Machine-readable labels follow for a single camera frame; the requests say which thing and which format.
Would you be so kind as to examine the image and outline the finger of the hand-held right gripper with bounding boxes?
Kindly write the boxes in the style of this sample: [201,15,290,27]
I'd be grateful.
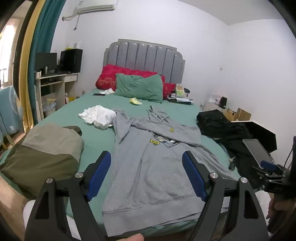
[259,160,278,173]

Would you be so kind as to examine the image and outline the air conditioner hose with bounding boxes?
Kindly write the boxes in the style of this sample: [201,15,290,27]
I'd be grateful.
[62,7,80,30]

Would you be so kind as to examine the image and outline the dark papers pile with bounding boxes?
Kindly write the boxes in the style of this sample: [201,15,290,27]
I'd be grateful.
[166,93,194,105]

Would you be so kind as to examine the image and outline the grey smartphone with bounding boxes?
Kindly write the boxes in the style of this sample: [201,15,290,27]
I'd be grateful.
[242,139,274,168]

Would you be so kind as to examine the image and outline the blue fabric cover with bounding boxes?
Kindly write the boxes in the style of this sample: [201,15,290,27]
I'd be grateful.
[0,87,25,139]

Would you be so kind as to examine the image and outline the grey padded headboard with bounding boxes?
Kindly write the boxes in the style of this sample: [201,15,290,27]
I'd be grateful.
[104,39,186,85]

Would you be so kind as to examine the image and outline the grey hoodie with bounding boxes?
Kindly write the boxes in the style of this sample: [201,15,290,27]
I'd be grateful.
[102,105,241,237]

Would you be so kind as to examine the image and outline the black monitor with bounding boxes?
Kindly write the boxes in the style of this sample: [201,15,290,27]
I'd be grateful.
[35,52,57,75]

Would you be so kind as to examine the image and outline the green pillow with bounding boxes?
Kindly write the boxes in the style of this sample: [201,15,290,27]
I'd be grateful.
[114,74,163,103]

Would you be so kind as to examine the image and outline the bed with green sheet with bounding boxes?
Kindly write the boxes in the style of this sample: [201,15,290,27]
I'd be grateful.
[0,89,241,237]

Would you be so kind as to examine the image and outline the white crumpled garment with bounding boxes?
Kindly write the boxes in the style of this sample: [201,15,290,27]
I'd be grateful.
[78,105,117,129]

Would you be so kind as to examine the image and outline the person's right hand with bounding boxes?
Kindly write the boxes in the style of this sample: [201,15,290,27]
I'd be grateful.
[266,197,296,233]

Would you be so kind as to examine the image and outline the white box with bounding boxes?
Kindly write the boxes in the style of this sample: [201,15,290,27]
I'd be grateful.
[207,93,222,103]

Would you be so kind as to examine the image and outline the black clothes pile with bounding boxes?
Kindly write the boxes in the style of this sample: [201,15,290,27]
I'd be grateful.
[196,109,262,188]

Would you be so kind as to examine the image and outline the red pillow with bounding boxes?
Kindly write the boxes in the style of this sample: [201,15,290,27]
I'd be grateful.
[95,65,176,100]

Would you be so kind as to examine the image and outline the olive jacket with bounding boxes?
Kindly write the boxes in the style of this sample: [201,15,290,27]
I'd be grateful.
[0,123,85,200]

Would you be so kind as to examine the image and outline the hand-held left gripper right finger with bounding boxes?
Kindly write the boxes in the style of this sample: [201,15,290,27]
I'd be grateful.
[182,151,270,241]

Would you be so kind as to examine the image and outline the black box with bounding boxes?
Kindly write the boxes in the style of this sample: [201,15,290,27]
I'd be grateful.
[231,120,277,152]

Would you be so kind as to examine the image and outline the snack bag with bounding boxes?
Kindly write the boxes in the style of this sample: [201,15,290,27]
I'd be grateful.
[174,84,185,98]

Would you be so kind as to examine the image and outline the white nightstand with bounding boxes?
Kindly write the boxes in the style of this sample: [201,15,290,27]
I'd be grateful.
[203,101,223,112]

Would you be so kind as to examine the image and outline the person's white trousers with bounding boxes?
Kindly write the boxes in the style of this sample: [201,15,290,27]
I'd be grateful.
[23,192,271,241]

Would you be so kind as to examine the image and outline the person's left hand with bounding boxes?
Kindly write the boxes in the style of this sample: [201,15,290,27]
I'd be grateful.
[120,234,145,241]

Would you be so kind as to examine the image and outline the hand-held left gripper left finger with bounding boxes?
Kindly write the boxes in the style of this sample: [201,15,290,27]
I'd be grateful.
[24,151,112,241]

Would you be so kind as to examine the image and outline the trash bin with bag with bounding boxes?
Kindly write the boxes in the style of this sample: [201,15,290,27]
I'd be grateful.
[42,98,56,118]

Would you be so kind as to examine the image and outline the yellow curtain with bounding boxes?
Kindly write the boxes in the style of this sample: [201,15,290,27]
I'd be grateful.
[18,0,47,127]

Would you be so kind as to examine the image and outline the white computer desk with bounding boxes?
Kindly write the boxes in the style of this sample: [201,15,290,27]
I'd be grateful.
[35,72,79,121]

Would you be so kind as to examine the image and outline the cardboard box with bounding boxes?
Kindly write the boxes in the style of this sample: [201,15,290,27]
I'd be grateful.
[226,108,237,121]
[236,108,252,121]

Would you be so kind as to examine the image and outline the white air conditioner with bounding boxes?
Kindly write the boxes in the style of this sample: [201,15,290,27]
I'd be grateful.
[77,0,115,13]

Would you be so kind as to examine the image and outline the teal curtain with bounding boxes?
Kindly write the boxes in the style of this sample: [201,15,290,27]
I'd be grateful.
[27,0,66,127]

